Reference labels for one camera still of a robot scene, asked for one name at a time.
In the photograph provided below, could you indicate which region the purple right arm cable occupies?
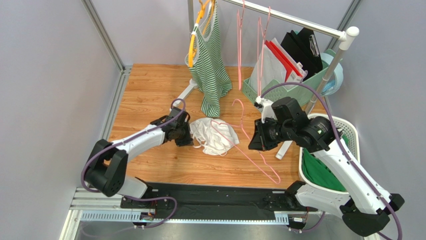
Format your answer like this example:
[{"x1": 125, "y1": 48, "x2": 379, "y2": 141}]
[{"x1": 259, "y1": 82, "x2": 404, "y2": 240}]

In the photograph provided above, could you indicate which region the light blue round object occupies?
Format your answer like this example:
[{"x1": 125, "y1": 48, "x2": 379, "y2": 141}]
[{"x1": 320, "y1": 52, "x2": 344, "y2": 96}]

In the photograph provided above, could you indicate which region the black folder with clip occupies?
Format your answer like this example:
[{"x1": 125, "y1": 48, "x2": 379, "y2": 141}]
[{"x1": 280, "y1": 28, "x2": 323, "y2": 80}]

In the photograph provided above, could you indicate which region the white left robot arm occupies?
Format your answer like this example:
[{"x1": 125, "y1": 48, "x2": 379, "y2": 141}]
[{"x1": 81, "y1": 107, "x2": 193, "y2": 199}]

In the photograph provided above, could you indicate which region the red folder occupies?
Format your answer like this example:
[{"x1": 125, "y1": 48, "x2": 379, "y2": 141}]
[{"x1": 265, "y1": 40, "x2": 304, "y2": 82}]

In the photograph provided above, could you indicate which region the white tank top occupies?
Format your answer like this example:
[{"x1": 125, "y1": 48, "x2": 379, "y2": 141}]
[{"x1": 189, "y1": 117, "x2": 240, "y2": 156}]

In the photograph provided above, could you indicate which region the green plastic basket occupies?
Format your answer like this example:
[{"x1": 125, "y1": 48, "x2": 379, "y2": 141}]
[{"x1": 242, "y1": 49, "x2": 336, "y2": 106}]

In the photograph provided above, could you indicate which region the white laundry basket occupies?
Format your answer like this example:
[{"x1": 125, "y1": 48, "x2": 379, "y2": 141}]
[{"x1": 298, "y1": 116, "x2": 360, "y2": 193}]

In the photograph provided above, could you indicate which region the silver clothes rack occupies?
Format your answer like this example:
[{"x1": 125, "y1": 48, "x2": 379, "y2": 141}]
[{"x1": 171, "y1": 0, "x2": 361, "y2": 161}]

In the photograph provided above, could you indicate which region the white paper box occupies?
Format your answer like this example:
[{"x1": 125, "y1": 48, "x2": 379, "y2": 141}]
[{"x1": 284, "y1": 70, "x2": 304, "y2": 91}]

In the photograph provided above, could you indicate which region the green striped tank top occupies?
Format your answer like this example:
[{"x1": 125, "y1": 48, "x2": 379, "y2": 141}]
[{"x1": 185, "y1": 0, "x2": 233, "y2": 118}]

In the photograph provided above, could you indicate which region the grey translucent folder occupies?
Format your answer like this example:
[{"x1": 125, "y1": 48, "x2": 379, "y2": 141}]
[{"x1": 249, "y1": 44, "x2": 286, "y2": 94}]

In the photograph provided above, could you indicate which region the pink wire hanger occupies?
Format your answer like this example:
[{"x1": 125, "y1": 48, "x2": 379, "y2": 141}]
[
  {"x1": 210, "y1": 98, "x2": 282, "y2": 185},
  {"x1": 256, "y1": 6, "x2": 271, "y2": 97},
  {"x1": 236, "y1": 0, "x2": 245, "y2": 91}
]

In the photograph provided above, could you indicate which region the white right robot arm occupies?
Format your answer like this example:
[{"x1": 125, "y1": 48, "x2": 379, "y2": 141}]
[{"x1": 248, "y1": 97, "x2": 405, "y2": 237}]

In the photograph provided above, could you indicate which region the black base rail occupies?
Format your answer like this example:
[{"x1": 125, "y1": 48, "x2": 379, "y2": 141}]
[{"x1": 120, "y1": 182, "x2": 315, "y2": 221}]

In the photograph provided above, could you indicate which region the green garment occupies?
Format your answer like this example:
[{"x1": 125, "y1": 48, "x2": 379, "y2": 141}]
[{"x1": 301, "y1": 148, "x2": 346, "y2": 192}]

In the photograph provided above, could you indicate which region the yellow plastic hanger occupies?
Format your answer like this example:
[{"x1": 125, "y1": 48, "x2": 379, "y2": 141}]
[{"x1": 188, "y1": 0, "x2": 216, "y2": 68}]

